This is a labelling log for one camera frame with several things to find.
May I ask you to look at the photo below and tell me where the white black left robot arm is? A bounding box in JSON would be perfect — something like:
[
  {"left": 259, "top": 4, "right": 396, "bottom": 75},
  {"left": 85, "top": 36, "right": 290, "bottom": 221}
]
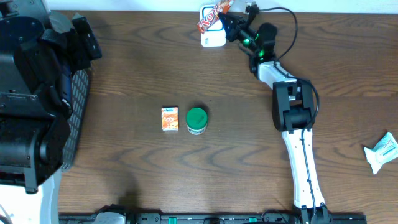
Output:
[{"left": 1, "top": 0, "right": 102, "bottom": 223}]

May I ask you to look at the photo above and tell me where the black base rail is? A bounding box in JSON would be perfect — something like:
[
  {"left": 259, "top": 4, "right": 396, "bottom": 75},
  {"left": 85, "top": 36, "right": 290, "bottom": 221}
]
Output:
[{"left": 59, "top": 205, "right": 367, "bottom": 224}]

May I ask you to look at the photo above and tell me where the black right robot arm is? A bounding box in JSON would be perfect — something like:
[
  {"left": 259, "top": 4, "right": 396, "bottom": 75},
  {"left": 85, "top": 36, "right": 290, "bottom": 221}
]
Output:
[{"left": 218, "top": 12, "right": 332, "bottom": 223}]

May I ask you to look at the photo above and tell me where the teal wipes packet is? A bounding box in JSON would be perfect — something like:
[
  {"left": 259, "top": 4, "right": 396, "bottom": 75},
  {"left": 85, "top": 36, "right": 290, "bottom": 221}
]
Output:
[{"left": 364, "top": 132, "right": 397, "bottom": 175}]

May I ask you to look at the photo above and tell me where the orange candy bar wrapper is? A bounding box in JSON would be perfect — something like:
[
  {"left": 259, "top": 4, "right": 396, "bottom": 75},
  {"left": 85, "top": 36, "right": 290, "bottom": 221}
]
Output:
[{"left": 197, "top": 0, "right": 235, "bottom": 34}]

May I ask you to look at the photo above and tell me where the white barcode scanner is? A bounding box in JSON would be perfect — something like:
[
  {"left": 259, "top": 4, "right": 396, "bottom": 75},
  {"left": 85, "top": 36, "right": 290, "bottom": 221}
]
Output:
[{"left": 200, "top": 4, "right": 226, "bottom": 47}]

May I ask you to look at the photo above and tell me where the grey plastic mesh basket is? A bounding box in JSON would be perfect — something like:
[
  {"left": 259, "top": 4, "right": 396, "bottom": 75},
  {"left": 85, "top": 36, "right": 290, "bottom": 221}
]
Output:
[{"left": 46, "top": 11, "right": 91, "bottom": 174}]

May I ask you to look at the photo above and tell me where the small orange snack box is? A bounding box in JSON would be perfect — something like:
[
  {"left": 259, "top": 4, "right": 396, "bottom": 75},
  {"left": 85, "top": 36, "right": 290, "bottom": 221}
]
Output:
[{"left": 161, "top": 107, "right": 179, "bottom": 131}]

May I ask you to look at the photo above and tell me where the green lid jar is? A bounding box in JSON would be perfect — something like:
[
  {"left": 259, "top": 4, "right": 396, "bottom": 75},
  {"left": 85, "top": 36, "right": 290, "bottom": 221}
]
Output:
[{"left": 186, "top": 107, "right": 208, "bottom": 135}]

